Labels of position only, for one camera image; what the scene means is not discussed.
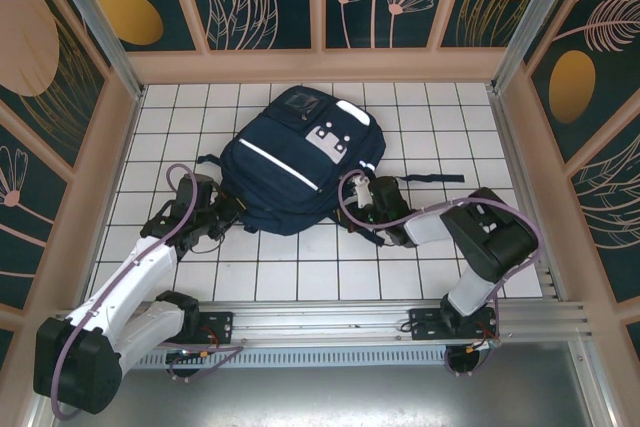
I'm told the navy blue backpack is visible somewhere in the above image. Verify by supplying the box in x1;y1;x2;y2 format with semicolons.
195;84;466;237

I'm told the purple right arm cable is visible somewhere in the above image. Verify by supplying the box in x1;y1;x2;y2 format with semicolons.
337;169;544;348

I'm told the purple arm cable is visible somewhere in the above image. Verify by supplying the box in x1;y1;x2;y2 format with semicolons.
337;169;544;348
51;163;246;421

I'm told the aluminium table side rail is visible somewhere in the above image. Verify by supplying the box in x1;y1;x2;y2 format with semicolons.
488;86;571;306
74;86;146;309

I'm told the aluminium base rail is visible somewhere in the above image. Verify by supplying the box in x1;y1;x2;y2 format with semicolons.
47;299;591;348

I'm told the slotted grey cable duct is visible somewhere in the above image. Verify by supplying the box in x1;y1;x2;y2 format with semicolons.
67;346;481;371

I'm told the aluminium frame post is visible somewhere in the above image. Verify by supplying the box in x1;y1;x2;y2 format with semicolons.
488;0;589;96
39;0;147;101

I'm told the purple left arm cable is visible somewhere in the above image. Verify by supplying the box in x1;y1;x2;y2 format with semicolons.
51;163;246;421

